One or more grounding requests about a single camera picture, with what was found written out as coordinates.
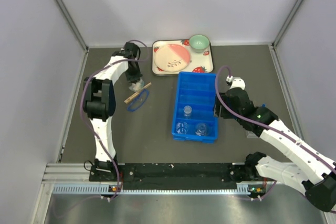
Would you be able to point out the plastic bag with contents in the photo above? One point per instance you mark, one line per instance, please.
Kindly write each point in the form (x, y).
(135, 87)

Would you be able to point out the strawberry pattern tray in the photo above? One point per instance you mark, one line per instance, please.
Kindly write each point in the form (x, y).
(201, 62)

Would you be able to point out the clear test tube rack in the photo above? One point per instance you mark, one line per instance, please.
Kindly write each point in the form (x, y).
(250, 134)

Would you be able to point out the wooden tweezers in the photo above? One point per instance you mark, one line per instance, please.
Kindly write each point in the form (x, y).
(132, 97)

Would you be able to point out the pink cream plate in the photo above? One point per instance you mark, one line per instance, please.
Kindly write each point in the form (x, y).
(171, 58)

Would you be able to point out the clear glass flask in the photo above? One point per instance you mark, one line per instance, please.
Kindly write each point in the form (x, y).
(202, 129)

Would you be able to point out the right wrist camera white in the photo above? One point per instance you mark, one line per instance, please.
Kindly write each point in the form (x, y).
(235, 82)

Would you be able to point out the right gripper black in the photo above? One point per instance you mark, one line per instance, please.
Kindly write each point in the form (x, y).
(217, 109)

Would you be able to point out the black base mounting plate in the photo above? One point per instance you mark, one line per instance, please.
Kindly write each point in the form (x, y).
(175, 176)

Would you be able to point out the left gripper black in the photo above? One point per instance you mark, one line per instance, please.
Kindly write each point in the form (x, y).
(136, 77)

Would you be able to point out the blue plastic bin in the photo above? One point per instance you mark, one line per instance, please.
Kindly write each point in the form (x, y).
(198, 91)

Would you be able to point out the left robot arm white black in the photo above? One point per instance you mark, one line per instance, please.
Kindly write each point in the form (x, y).
(98, 103)

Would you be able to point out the green ceramic bowl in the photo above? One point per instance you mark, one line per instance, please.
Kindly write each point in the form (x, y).
(199, 43)

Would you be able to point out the small clear glass dish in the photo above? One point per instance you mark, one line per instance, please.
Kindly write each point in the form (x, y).
(187, 111)

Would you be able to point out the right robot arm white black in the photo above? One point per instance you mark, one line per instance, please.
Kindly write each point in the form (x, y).
(311, 174)

